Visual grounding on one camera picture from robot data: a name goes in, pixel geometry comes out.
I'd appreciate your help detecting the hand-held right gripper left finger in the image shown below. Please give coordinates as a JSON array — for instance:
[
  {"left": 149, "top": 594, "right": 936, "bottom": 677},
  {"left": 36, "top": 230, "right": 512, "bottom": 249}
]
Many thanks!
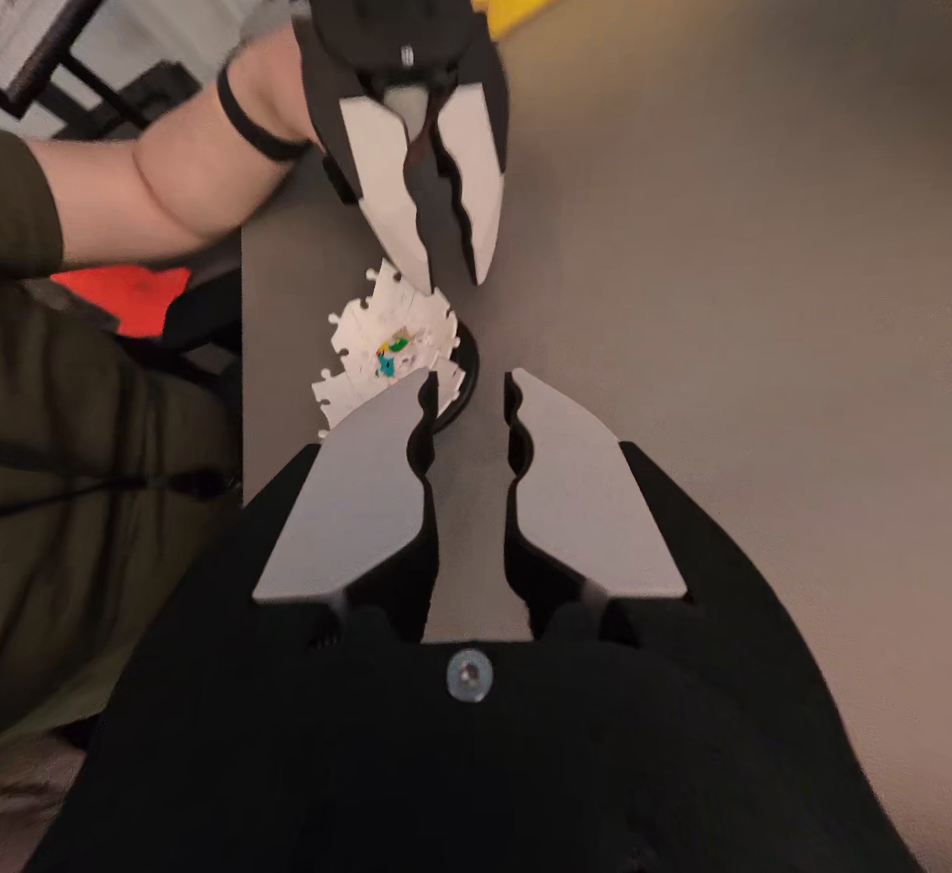
[{"left": 253, "top": 369, "right": 441, "bottom": 605}]

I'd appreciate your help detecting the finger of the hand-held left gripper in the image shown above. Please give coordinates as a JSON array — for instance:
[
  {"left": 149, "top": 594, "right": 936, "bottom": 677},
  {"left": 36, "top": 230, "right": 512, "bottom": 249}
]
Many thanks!
[
  {"left": 435, "top": 86, "right": 507, "bottom": 287},
  {"left": 338, "top": 98, "right": 434, "bottom": 294}
]

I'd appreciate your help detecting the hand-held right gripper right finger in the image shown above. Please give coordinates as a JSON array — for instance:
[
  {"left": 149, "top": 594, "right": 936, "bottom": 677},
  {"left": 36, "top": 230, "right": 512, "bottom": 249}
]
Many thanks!
[{"left": 503, "top": 369, "right": 688, "bottom": 602}]

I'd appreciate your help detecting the white half puzzle ball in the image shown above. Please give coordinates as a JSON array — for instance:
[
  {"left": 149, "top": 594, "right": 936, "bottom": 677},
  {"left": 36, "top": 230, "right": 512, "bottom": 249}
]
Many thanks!
[{"left": 311, "top": 259, "right": 466, "bottom": 439}]

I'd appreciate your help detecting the person's left forearm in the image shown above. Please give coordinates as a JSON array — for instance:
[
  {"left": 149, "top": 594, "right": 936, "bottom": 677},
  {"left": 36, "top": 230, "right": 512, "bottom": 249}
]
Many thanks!
[{"left": 30, "top": 81, "right": 298, "bottom": 268}]

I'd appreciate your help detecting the colourful loose puzzle piece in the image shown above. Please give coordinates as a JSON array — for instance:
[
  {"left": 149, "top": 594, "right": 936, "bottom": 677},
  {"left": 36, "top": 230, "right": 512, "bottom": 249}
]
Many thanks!
[{"left": 375, "top": 334, "right": 414, "bottom": 379}]

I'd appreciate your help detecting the person's left hand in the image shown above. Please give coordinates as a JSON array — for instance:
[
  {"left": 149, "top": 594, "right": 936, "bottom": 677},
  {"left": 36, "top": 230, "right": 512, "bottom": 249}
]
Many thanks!
[{"left": 237, "top": 24, "right": 312, "bottom": 141}]

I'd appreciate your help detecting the orange red tape strip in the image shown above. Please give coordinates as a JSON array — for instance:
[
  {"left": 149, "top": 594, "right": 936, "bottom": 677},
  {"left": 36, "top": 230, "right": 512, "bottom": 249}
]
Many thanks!
[{"left": 51, "top": 265, "right": 193, "bottom": 339}]

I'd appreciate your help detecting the black framed printed sign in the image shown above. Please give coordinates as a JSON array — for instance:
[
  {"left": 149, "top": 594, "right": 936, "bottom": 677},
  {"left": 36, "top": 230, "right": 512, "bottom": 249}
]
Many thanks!
[{"left": 0, "top": 0, "right": 113, "bottom": 119}]

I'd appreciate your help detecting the black wrist strap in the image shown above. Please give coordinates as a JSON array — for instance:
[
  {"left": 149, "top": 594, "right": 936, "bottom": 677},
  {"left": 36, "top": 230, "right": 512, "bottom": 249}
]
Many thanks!
[{"left": 217, "top": 66, "right": 313, "bottom": 164}]

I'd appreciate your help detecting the black lanyard cord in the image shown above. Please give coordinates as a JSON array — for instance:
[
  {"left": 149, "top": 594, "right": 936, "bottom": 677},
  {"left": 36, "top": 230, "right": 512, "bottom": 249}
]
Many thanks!
[{"left": 0, "top": 467, "right": 224, "bottom": 517}]

